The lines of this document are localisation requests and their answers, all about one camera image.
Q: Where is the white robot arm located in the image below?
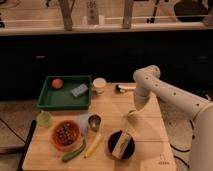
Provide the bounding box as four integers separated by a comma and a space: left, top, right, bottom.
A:
133, 65, 213, 171

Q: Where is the beige box in bowl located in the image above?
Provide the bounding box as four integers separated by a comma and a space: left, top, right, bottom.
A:
112, 131, 131, 159

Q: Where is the black bowl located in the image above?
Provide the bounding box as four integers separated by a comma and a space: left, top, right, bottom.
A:
107, 130, 135, 160

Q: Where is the small metal cup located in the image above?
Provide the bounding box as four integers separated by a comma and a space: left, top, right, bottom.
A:
88, 115, 101, 132

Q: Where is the white paper cup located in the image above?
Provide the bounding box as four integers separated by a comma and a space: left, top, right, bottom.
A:
93, 78, 106, 94

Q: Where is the yellow banana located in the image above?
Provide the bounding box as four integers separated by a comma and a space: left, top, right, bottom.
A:
84, 133, 101, 158

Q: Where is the clear plastic cup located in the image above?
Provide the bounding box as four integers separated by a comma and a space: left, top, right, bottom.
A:
76, 113, 89, 136

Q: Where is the grey sponge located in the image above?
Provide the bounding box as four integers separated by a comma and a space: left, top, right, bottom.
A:
71, 84, 88, 97

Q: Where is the green plastic tray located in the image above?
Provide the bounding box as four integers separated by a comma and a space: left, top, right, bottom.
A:
37, 75, 92, 111

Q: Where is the orange bowl with beans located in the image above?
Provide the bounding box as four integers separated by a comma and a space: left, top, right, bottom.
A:
51, 120, 81, 152

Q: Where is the orange fruit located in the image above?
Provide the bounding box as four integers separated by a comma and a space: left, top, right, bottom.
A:
51, 78, 63, 89

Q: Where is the green cucumber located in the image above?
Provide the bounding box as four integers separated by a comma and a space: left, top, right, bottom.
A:
61, 139, 86, 162

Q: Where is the green plastic cup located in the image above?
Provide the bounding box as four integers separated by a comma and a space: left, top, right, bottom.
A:
36, 111, 52, 128

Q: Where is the black cable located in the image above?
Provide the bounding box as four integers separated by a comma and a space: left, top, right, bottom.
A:
169, 119, 198, 170

